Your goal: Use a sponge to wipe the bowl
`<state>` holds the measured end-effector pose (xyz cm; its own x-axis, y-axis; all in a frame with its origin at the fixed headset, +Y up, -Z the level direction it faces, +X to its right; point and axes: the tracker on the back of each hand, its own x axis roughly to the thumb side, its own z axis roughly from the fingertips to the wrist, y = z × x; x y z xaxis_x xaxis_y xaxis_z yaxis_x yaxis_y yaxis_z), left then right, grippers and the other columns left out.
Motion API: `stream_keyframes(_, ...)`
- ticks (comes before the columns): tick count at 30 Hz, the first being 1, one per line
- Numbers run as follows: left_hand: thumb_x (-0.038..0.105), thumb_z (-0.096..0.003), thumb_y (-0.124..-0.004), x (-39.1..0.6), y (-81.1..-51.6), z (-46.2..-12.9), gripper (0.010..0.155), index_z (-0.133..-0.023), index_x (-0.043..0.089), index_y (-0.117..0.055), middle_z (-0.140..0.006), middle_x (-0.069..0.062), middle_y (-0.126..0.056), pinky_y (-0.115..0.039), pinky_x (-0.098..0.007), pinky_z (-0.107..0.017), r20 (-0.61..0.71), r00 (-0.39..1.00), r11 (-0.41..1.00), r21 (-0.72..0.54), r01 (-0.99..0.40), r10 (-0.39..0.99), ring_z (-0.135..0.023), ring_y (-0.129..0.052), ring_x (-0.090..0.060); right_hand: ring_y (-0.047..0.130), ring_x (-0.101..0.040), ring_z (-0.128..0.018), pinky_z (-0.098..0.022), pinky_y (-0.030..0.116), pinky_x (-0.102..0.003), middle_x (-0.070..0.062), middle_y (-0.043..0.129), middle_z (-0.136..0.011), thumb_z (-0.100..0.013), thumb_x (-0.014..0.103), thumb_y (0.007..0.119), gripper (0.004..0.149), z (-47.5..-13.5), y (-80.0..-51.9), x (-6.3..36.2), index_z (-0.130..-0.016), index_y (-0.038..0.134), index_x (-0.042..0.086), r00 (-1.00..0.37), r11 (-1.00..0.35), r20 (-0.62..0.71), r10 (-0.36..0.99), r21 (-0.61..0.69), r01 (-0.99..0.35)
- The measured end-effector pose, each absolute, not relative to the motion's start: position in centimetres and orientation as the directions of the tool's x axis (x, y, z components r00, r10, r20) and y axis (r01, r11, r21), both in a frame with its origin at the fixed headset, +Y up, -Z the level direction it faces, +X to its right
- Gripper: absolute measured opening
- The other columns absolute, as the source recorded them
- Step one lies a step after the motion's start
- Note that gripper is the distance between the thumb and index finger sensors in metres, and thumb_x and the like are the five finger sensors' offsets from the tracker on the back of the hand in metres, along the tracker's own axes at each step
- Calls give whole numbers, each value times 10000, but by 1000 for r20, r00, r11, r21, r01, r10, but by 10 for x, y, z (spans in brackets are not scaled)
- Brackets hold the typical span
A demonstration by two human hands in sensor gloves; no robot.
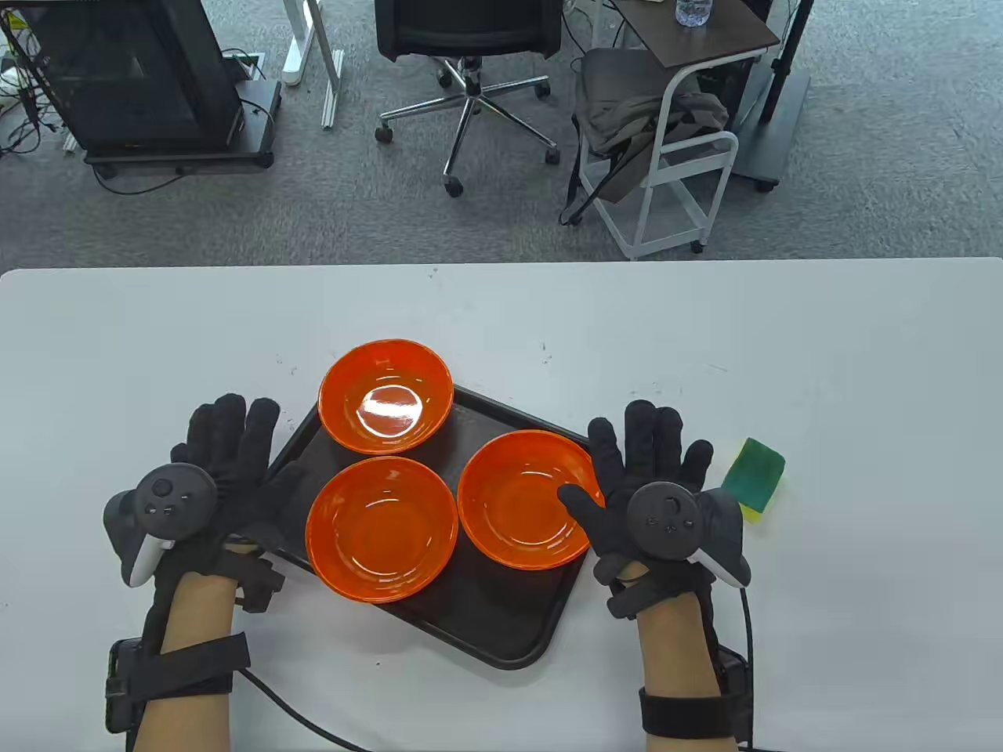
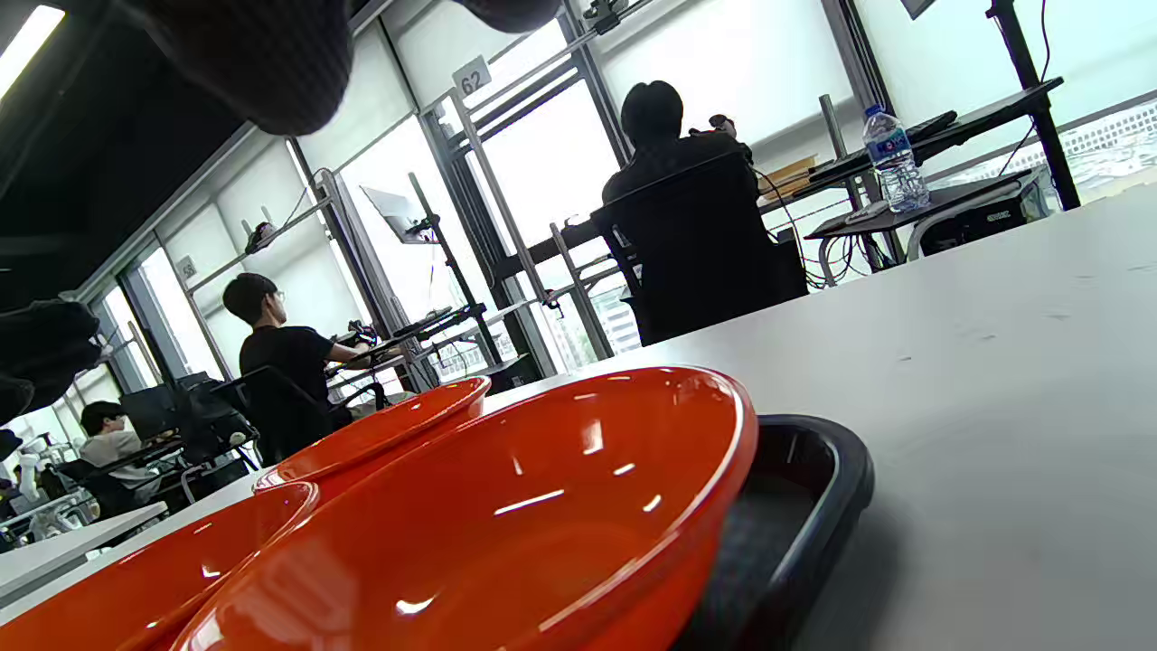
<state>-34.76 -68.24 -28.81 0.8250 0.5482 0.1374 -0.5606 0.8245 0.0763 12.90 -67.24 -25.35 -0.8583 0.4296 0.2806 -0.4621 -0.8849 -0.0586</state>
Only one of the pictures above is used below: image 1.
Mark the black tray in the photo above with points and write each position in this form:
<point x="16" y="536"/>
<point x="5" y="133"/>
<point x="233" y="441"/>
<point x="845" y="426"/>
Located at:
<point x="486" y="611"/>

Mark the white aluminium foot bar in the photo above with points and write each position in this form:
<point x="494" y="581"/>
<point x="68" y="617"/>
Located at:
<point x="333" y="90"/>

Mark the black office chair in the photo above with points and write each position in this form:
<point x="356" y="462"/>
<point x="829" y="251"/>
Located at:
<point x="470" y="23"/>

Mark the white desk leg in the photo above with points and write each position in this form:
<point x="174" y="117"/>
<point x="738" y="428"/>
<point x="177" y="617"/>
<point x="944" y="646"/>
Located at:
<point x="302" y="47"/>

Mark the person's left forearm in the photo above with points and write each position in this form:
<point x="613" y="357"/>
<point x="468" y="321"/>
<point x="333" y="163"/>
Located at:
<point x="200" y="611"/>

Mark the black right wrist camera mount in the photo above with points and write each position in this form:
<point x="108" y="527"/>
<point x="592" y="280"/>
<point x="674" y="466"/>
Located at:
<point x="635" y="601"/>

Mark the floor outlet box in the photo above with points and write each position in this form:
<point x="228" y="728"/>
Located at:
<point x="243" y="66"/>

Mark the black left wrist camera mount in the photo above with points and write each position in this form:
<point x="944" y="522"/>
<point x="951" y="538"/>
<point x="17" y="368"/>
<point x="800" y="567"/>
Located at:
<point x="258" y="583"/>

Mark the clear water bottle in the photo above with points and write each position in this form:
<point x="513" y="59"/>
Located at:
<point x="693" y="11"/>

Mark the green yellow sponge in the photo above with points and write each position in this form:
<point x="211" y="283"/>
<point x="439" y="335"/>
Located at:
<point x="752" y="474"/>

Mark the grey jacket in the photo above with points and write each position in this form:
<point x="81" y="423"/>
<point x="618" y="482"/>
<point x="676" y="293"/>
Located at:
<point x="619" y="102"/>

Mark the orange bowl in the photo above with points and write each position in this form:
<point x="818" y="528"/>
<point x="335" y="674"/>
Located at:
<point x="509" y="501"/>
<point x="382" y="533"/>
<point x="385" y="368"/>

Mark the grey stand base black pole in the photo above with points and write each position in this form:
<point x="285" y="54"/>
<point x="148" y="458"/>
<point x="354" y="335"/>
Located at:
<point x="772" y="149"/>

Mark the white cart with wood top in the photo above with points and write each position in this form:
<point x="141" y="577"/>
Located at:
<point x="705" y="39"/>

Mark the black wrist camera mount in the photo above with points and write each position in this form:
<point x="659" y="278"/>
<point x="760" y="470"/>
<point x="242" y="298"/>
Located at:
<point x="635" y="601"/>
<point x="258" y="583"/>

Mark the black rolling display cabinet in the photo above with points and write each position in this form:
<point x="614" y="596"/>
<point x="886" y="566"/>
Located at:
<point x="133" y="70"/>

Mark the person's right hand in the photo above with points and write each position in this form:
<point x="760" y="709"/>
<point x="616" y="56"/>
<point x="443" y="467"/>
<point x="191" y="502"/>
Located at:
<point x="642" y="454"/>

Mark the person's left hand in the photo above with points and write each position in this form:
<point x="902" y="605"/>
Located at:
<point x="243" y="470"/>

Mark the grey left hand controller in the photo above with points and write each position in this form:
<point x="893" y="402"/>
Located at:
<point x="168" y="501"/>

